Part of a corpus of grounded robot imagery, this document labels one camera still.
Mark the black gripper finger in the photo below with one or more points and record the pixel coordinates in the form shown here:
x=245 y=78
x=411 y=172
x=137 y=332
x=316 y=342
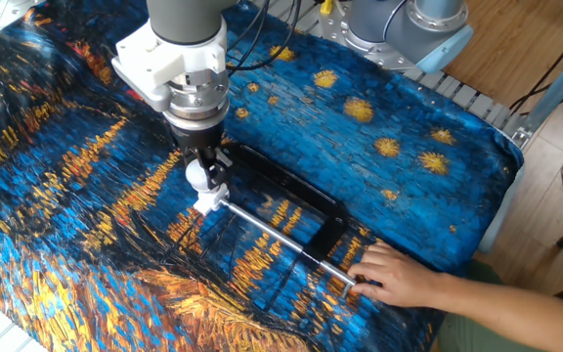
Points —
x=217 y=171
x=191 y=156

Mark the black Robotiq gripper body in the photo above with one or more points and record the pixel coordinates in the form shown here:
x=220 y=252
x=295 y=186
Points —
x=198 y=139

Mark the white lamp socket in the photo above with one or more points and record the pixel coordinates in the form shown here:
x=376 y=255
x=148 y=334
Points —
x=210 y=200

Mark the black C-clamp with silver screw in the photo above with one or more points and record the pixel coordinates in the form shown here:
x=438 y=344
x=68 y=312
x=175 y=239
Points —
x=286 y=178

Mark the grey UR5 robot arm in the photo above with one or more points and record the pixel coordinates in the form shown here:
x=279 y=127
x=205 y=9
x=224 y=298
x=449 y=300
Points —
x=184 y=19

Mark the person's right forearm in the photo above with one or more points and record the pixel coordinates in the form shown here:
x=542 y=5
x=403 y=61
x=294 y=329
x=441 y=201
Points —
x=506 y=308

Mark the person's right hand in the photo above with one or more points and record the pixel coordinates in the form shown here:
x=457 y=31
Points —
x=399 y=278

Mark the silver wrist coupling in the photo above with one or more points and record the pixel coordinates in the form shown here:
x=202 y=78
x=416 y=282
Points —
x=198 y=105

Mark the starry night painting tablecloth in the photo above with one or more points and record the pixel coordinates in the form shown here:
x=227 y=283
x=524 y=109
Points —
x=335 y=122

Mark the yellow plastic clip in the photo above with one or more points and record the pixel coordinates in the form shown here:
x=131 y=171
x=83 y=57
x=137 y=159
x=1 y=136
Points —
x=326 y=7

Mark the green trousers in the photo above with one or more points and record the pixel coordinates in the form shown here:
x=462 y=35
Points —
x=467 y=335

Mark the white wrist mount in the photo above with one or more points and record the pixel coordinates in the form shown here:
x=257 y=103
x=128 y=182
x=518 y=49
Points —
x=154 y=63

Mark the aluminium frame post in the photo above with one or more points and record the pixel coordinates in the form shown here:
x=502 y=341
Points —
x=555 y=88

